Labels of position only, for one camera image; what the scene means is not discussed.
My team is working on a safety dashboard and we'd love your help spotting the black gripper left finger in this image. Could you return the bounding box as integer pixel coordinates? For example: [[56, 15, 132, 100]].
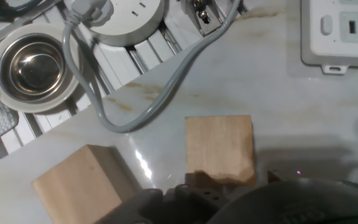
[[94, 170, 229, 224]]

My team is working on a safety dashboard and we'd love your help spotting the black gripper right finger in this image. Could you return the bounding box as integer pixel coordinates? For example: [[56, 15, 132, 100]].
[[267, 170, 281, 184]]

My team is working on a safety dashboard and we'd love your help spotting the marble pattern table mat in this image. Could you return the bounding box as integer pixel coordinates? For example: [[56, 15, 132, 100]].
[[0, 0, 358, 224]]

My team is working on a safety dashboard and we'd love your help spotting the white power strip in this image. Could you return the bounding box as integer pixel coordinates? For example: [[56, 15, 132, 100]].
[[300, 0, 358, 75]]

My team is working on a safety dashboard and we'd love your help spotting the grey power cable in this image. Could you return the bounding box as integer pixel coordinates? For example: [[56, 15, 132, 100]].
[[62, 0, 242, 134]]

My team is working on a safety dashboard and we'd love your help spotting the metal bowl with white rim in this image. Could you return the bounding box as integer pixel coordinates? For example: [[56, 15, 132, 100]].
[[0, 22, 83, 114]]

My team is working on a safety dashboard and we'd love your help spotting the large wooden cube block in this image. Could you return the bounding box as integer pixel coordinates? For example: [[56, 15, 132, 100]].
[[31, 144, 138, 224], [185, 114, 257, 187]]

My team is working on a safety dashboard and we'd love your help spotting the round white power socket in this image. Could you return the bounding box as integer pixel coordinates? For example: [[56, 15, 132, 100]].
[[84, 0, 167, 47]]

